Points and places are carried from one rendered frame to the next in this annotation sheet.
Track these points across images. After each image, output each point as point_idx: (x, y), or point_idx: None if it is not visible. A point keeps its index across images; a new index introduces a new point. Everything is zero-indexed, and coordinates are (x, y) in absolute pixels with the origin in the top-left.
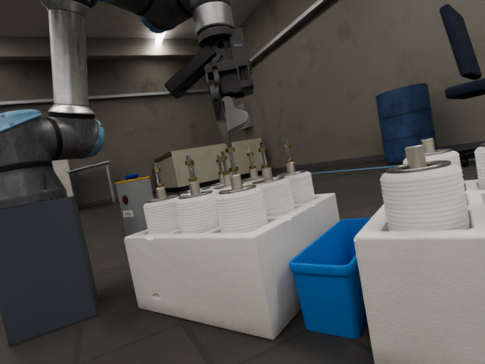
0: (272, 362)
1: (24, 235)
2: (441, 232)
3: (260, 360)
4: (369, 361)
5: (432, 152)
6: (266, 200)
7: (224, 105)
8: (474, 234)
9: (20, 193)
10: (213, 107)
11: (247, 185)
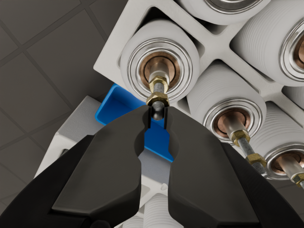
0: (94, 43)
1: None
2: (48, 165)
3: (97, 35)
4: (92, 94)
5: None
6: (193, 100)
7: (184, 226)
8: (40, 171)
9: None
10: (49, 166)
11: (180, 90)
